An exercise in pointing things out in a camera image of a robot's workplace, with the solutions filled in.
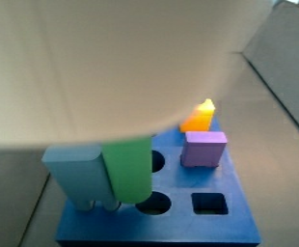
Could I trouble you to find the yellow notched peg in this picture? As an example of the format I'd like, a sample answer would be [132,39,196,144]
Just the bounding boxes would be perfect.
[179,98,215,132]

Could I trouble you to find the light blue tall peg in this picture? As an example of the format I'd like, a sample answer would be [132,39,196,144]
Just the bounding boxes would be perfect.
[41,144,120,211]

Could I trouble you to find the green oval cylinder peg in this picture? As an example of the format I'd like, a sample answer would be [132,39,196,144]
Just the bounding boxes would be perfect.
[101,136,152,204]

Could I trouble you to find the blue peg board block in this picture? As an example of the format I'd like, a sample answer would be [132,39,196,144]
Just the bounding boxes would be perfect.
[56,128,260,247]

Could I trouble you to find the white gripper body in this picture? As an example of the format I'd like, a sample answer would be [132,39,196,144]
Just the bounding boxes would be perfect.
[0,0,276,149]

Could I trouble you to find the purple rectangular peg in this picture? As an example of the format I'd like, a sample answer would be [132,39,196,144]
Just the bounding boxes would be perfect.
[180,131,227,168]

